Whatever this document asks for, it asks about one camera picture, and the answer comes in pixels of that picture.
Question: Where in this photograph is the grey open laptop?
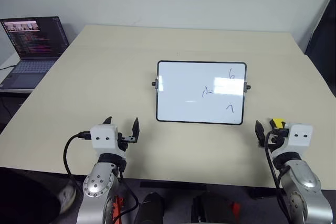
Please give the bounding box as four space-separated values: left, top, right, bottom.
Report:
0 16 70 90

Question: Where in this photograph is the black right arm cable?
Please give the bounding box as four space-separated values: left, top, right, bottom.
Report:
264 130 292 224

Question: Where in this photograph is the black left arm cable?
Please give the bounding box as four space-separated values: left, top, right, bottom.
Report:
63 130 92 196

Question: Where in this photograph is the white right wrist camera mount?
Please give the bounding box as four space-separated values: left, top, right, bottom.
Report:
284 122 314 154

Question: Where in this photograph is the large black round object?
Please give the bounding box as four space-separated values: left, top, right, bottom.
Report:
0 167 64 224

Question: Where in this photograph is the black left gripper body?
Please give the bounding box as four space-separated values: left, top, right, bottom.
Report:
117 132 138 156

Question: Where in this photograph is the dark rounded shape with red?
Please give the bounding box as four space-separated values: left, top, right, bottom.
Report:
191 191 242 224

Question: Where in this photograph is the black thin cable under arm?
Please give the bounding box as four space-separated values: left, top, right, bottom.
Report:
115 165 140 221

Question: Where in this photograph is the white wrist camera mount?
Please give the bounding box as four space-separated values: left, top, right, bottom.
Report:
90 123 119 154
284 122 314 154

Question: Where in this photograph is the small black-framed whiteboard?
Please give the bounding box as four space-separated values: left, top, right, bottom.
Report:
150 60 251 126

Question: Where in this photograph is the yellow and black eraser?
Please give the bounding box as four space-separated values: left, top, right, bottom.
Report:
269 118 286 130

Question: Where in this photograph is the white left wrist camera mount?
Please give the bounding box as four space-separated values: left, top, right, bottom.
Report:
90 123 119 154

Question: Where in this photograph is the black cloth backdrop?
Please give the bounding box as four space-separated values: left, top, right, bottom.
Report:
303 0 336 92

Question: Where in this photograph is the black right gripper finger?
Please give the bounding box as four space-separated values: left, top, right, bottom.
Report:
271 127 287 137
255 120 266 142

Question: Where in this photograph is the red orange robot part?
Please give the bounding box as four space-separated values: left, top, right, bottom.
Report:
112 194 124 224

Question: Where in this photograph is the black table frame bar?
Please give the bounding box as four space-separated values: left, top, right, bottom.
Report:
140 181 207 190

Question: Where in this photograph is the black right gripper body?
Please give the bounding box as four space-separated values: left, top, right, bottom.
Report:
258 132 289 156

